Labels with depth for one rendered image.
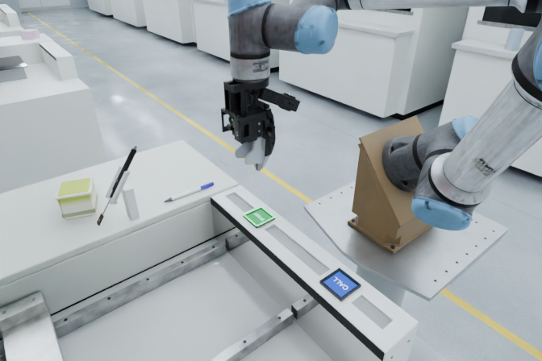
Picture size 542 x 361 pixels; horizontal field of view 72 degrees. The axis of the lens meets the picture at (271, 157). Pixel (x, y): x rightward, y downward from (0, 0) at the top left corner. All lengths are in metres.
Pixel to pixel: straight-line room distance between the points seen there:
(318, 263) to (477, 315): 1.44
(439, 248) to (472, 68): 2.37
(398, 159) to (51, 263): 0.82
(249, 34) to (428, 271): 0.72
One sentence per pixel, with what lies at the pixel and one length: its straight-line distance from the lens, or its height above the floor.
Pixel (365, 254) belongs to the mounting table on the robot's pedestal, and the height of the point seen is 0.82.
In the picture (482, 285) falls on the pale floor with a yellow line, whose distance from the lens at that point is 2.32.
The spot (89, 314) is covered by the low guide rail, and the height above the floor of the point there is 0.84.
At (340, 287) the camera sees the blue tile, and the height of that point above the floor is 0.96.
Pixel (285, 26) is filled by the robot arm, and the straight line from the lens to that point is 0.63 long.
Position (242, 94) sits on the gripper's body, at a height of 1.28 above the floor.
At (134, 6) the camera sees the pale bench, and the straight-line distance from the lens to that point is 9.16.
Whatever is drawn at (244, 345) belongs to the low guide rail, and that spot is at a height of 0.85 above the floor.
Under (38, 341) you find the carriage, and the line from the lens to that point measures 0.89.
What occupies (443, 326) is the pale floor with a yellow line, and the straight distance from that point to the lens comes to 2.05.
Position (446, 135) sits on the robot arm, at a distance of 0.91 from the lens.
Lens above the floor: 1.52
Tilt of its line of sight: 29 degrees down
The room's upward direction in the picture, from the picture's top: straight up
